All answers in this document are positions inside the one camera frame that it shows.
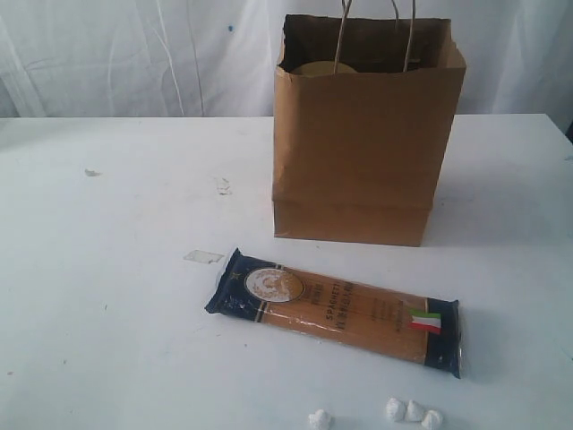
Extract spaghetti packet dark blue ends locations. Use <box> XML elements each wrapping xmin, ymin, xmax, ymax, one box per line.
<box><xmin>205</xmin><ymin>250</ymin><xmax>462</xmax><ymax>378</ymax></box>

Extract clear jar with gold lid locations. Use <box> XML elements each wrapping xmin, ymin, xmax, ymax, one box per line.
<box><xmin>292</xmin><ymin>61</ymin><xmax>356</xmax><ymax>77</ymax></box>

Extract large brown paper shopping bag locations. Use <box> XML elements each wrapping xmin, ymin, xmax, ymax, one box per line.
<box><xmin>272</xmin><ymin>14</ymin><xmax>466</xmax><ymax>246</ymax></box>

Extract clear tape piece on table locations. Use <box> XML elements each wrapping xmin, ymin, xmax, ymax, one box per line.
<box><xmin>184</xmin><ymin>250</ymin><xmax>223</xmax><ymax>264</ymax></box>

